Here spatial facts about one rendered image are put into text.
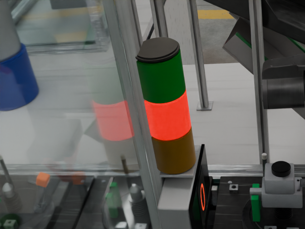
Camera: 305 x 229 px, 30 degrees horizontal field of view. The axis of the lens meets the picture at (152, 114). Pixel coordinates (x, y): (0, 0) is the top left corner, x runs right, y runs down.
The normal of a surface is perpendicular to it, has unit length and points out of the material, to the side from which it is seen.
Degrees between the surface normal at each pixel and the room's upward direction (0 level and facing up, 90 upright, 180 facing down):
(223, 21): 0
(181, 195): 0
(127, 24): 90
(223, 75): 0
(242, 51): 90
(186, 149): 90
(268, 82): 38
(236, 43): 90
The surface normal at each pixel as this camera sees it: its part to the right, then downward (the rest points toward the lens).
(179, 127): 0.47, 0.43
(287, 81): -0.24, -0.30
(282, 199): -0.19, 0.57
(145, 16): -0.15, -0.82
